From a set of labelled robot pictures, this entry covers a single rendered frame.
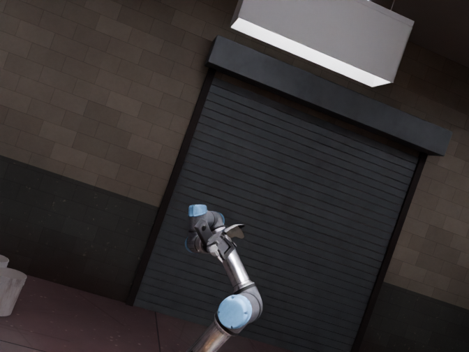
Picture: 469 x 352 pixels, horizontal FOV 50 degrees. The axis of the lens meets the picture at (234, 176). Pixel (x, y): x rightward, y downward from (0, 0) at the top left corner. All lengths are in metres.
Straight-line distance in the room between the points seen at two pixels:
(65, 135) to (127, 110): 0.78
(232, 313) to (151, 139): 4.53
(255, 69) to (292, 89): 0.52
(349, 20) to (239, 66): 2.36
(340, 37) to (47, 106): 3.68
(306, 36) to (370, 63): 0.54
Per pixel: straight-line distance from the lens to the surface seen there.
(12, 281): 5.12
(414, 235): 7.42
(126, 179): 6.28
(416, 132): 6.90
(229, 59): 6.10
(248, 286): 2.06
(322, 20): 3.94
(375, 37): 4.09
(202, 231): 1.85
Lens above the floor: 1.92
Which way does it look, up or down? level
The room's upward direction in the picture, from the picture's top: 20 degrees clockwise
